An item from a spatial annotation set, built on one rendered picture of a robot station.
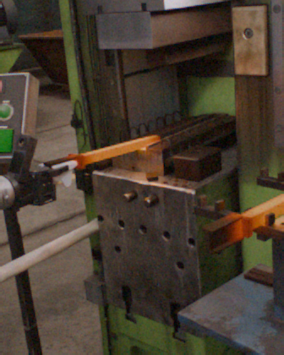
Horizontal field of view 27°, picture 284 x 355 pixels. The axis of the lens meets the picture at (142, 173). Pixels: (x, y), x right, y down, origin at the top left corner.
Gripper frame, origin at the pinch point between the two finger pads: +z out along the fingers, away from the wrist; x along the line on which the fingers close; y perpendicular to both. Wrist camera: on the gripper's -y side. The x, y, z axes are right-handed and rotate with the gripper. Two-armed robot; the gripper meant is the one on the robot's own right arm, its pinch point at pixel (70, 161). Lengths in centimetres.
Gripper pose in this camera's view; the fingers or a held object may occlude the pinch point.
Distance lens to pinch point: 147.1
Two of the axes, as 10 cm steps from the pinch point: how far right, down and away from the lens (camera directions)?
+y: 0.7, 9.6, 2.8
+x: 7.6, 1.3, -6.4
